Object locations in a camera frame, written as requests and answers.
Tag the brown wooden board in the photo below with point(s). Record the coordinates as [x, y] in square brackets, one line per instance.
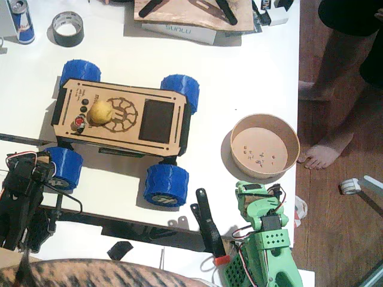
[185, 16]

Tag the brown paper bowl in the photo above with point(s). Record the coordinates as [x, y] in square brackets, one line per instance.
[258, 146]

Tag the small black plastic piece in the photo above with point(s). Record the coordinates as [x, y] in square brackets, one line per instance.
[119, 250]

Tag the bare human leg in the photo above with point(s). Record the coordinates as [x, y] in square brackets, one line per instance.
[338, 59]
[326, 152]

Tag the black shorts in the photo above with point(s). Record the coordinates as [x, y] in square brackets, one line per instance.
[347, 18]

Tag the white tape roll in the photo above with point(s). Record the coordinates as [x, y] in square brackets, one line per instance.
[350, 186]

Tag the tiger striped fabric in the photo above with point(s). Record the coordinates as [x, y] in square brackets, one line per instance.
[89, 273]

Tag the grey metal bar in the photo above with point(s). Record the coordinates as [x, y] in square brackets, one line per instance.
[372, 182]

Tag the grey duct tape roll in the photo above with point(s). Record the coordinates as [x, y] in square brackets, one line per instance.
[60, 36]

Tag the white filament box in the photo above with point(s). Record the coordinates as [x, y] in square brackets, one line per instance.
[179, 33]

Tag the black stand leg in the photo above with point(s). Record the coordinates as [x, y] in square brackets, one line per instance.
[149, 7]
[228, 13]

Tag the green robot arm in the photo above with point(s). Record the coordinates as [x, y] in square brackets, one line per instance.
[281, 263]

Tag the white red plastic bag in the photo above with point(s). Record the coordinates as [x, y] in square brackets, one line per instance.
[300, 209]

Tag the black clamp with red tip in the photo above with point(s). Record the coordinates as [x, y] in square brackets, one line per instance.
[211, 230]

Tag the blue silver energy drink can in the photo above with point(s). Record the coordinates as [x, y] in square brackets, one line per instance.
[23, 27]

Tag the wooden rover with blue wheels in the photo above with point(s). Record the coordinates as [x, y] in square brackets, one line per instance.
[125, 119]

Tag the small white box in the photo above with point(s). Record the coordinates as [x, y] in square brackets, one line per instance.
[276, 18]

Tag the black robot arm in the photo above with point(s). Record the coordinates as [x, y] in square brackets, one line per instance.
[15, 215]

